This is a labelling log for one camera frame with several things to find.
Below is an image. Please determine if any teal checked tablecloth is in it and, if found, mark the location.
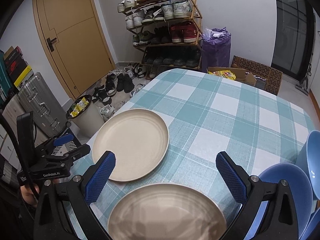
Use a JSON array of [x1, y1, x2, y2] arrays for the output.
[[63, 68, 317, 240]]

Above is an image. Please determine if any purple plastic bag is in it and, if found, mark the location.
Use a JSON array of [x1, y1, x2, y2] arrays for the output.
[[201, 27, 231, 73]]

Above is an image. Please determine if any open brown cardboard box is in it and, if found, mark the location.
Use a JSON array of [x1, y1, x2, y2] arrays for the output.
[[207, 67, 267, 89]]

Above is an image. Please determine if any black white patterned rug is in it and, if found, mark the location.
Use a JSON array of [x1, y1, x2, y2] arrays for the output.
[[49, 139, 78, 156]]

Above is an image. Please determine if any black glass door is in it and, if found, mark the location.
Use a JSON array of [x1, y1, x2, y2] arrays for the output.
[[272, 0, 315, 81]]

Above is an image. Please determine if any yellow snack bag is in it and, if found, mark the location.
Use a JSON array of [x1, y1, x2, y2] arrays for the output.
[[208, 70, 236, 81]]

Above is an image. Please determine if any light blue bowl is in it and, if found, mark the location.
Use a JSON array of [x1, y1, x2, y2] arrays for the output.
[[296, 130, 320, 200]]

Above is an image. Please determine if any cream plate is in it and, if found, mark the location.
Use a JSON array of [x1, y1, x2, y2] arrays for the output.
[[92, 108, 169, 183], [107, 184, 227, 239]]

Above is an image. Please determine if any patterned cardboard box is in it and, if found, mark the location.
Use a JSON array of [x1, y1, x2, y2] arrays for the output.
[[231, 55, 283, 95]]

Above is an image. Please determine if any white trash bin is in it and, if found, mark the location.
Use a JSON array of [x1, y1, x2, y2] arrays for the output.
[[66, 95, 104, 137]]

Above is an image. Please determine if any wooden shoe rack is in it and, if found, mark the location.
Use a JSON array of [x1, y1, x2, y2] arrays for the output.
[[118, 0, 203, 70]]

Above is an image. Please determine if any silver suitcase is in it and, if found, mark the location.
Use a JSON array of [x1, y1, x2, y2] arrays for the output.
[[18, 72, 67, 138]]

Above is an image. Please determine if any wooden door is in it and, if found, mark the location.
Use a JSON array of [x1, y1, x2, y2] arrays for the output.
[[33, 0, 115, 99]]

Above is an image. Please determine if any person left hand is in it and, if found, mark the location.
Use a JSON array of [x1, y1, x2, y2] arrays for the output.
[[20, 185, 37, 207]]

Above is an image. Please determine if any large dark blue bowl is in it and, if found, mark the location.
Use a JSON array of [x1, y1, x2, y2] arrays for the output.
[[244, 164, 312, 239]]

